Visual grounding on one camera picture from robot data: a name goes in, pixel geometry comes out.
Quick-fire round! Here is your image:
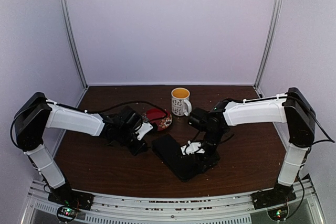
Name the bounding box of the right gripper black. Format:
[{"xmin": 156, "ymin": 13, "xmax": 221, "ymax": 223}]
[{"xmin": 194, "ymin": 129, "xmax": 225, "ymax": 174}]

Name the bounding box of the black zippered tool case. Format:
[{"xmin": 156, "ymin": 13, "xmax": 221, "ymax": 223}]
[{"xmin": 151, "ymin": 134, "xmax": 211, "ymax": 182}]

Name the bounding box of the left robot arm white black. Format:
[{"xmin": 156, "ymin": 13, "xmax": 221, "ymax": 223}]
[{"xmin": 10, "ymin": 92, "xmax": 153, "ymax": 205}]

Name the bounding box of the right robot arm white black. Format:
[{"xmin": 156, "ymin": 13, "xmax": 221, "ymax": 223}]
[{"xmin": 183, "ymin": 123, "xmax": 286, "ymax": 197}]

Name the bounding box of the red floral plate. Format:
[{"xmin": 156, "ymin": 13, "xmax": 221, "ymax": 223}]
[{"xmin": 142, "ymin": 108, "xmax": 173, "ymax": 132}]

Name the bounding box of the white floral mug yellow inside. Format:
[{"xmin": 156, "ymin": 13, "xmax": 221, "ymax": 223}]
[{"xmin": 171, "ymin": 88, "xmax": 192, "ymax": 116}]

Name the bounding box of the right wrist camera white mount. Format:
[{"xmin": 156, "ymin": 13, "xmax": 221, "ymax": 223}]
[{"xmin": 181, "ymin": 141, "xmax": 205, "ymax": 155}]

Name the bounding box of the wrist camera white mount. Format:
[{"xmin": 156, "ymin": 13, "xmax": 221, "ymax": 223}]
[
  {"xmin": 135, "ymin": 122, "xmax": 153, "ymax": 141},
  {"xmin": 181, "ymin": 141, "xmax": 205, "ymax": 155}
]

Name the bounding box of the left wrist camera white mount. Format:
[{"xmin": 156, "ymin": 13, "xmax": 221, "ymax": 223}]
[{"xmin": 135, "ymin": 122, "xmax": 153, "ymax": 141}]

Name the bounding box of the front aluminium rail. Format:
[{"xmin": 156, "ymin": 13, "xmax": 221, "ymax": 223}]
[{"xmin": 18, "ymin": 178, "xmax": 327, "ymax": 223}]

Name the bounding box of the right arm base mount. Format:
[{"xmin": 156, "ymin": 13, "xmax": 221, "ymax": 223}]
[{"xmin": 251, "ymin": 181, "xmax": 305, "ymax": 222}]

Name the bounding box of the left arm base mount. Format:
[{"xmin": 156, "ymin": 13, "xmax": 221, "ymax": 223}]
[{"xmin": 47, "ymin": 182, "xmax": 94, "ymax": 223}]

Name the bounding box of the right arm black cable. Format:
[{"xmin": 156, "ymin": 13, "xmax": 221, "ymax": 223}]
[{"xmin": 286, "ymin": 92, "xmax": 336, "ymax": 147}]

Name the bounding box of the right aluminium frame post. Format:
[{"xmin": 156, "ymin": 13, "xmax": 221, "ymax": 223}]
[{"xmin": 254, "ymin": 0, "xmax": 283, "ymax": 90}]

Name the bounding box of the aluminium frame post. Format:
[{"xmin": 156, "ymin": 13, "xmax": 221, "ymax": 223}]
[
  {"xmin": 60, "ymin": 0, "xmax": 88, "ymax": 90},
  {"xmin": 254, "ymin": 0, "xmax": 283, "ymax": 90}
]

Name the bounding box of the left aluminium frame post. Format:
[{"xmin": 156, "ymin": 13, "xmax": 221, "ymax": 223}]
[{"xmin": 60, "ymin": 0, "xmax": 88, "ymax": 90}]

